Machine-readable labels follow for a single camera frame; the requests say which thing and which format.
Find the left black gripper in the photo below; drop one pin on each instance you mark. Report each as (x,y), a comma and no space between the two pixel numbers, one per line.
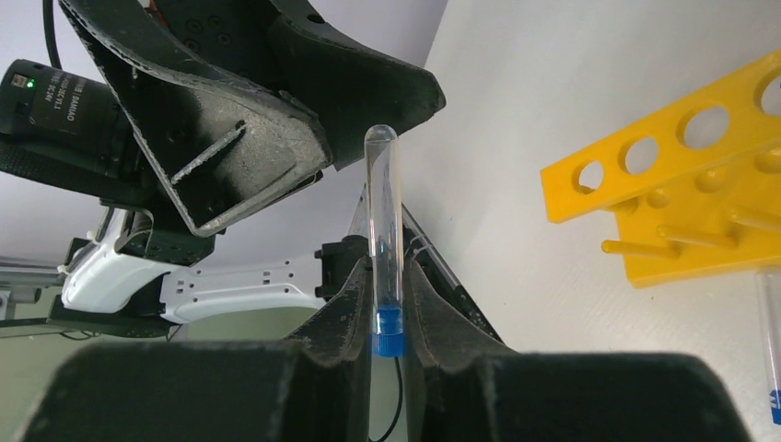
(222,147)

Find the blue-capped tube bundle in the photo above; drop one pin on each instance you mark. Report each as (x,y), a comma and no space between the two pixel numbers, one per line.
(768,286)

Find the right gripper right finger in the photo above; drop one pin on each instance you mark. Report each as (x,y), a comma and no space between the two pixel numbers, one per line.
(461,384)

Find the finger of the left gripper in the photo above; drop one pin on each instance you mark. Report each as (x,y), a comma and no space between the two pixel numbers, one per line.
(348,85)

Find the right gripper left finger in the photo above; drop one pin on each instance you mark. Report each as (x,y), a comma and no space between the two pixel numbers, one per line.
(312,385)

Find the yellow test tube rack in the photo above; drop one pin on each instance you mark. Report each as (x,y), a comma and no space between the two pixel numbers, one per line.
(694,187)

